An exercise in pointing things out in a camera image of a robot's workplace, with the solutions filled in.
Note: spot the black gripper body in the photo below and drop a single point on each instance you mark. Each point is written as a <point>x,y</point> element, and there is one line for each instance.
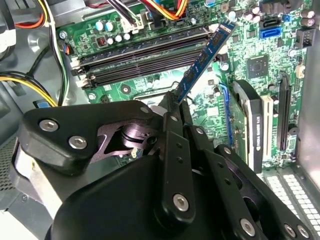
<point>112,200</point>

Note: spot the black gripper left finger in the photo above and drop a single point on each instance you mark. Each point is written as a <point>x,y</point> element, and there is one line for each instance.
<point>62,120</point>

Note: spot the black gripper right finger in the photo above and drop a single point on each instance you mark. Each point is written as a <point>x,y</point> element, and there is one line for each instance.
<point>216,160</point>

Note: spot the blue RAM stick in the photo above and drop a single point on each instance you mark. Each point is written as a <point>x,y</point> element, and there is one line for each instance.
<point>202,60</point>

